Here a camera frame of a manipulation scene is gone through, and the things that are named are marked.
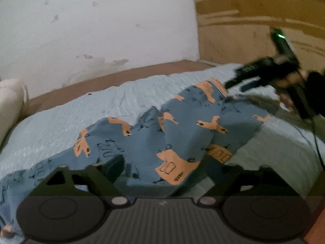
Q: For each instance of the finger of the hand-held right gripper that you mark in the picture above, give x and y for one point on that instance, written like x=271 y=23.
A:
x=251 y=86
x=234 y=82

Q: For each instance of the plywood panel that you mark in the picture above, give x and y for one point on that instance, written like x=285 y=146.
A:
x=254 y=10

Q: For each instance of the cream rolled blanket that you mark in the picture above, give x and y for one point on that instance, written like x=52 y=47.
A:
x=11 y=104

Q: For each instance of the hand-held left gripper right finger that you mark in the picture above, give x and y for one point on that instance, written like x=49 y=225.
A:
x=229 y=184

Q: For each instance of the person's right hand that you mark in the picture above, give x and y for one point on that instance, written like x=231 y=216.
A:
x=282 y=83

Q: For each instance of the blue pants with orange print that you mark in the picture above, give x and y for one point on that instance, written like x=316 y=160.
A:
x=177 y=122

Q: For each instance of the light blue deer-print bedspread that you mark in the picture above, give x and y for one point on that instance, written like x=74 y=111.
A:
x=63 y=117

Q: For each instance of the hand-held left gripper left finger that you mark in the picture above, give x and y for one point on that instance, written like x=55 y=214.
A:
x=114 y=167

